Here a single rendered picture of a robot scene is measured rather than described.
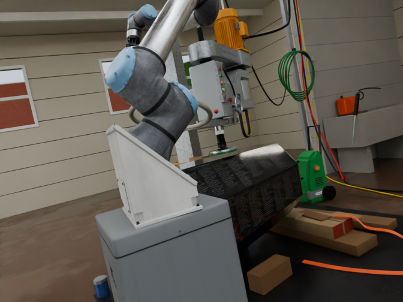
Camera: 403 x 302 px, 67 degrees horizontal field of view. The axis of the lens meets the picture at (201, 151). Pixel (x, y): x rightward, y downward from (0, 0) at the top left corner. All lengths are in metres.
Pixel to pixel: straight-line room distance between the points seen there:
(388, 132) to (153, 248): 4.56
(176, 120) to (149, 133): 0.11
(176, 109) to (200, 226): 0.41
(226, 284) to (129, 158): 0.53
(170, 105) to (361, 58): 5.17
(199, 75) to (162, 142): 1.34
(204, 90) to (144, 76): 1.32
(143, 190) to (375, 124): 4.31
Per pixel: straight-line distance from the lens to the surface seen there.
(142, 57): 1.08
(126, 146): 0.93
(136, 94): 1.05
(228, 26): 3.02
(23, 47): 8.50
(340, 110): 5.28
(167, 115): 1.08
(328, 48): 5.48
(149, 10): 2.01
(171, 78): 3.19
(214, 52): 2.37
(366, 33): 6.28
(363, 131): 4.75
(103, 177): 8.19
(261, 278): 2.07
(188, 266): 1.03
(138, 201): 0.95
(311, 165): 3.67
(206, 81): 2.32
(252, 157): 2.42
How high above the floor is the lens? 1.11
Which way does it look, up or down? 4 degrees down
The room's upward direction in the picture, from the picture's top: 11 degrees counter-clockwise
